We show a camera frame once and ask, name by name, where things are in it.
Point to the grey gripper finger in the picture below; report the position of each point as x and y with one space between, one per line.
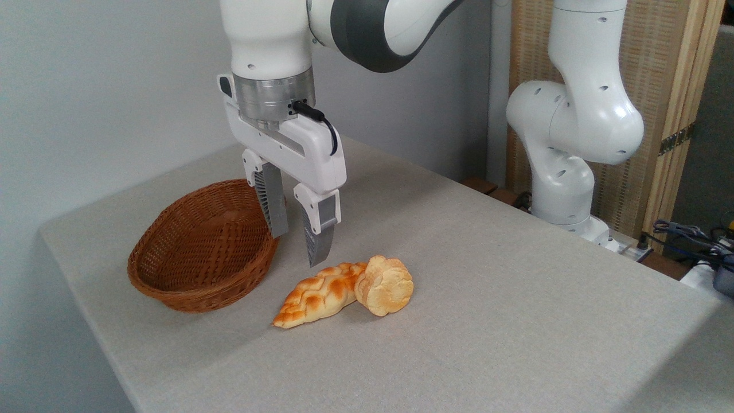
321 229
275 201

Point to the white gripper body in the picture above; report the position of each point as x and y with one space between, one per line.
298 152

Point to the round flower-shaped bread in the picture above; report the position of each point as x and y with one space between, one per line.
387 287

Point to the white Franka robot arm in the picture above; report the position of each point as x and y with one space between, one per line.
573 126

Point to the braided bread loaf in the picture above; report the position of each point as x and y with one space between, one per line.
318 295

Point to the brown wicker basket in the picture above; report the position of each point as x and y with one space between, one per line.
200 258

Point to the brown wooden block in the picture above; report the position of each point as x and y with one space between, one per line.
504 196
479 185

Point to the metal screen hinge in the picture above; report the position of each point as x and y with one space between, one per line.
676 139

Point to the bamboo folding screen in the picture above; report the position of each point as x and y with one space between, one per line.
659 69

